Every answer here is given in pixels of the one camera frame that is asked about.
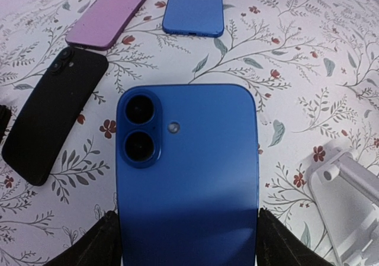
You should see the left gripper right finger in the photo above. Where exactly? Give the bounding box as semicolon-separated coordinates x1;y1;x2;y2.
256;208;331;266

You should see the black phone face down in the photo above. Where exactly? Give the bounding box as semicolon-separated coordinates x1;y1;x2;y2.
2;47;108;186

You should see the black folding phone stand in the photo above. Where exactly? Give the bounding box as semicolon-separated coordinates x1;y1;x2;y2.
0;105;12;141

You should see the blue phone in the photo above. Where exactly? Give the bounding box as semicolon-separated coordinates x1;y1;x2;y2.
162;0;224;38
115;84;259;265

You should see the pink phone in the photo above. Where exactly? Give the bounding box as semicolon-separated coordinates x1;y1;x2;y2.
65;0;146;51

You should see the white silver stand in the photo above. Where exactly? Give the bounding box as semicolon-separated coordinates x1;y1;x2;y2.
307;148;378;265

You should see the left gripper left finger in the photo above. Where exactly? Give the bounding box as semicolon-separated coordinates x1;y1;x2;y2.
47;211;122;266

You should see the floral table mat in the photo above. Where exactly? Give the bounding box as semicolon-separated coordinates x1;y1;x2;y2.
1;0;378;265

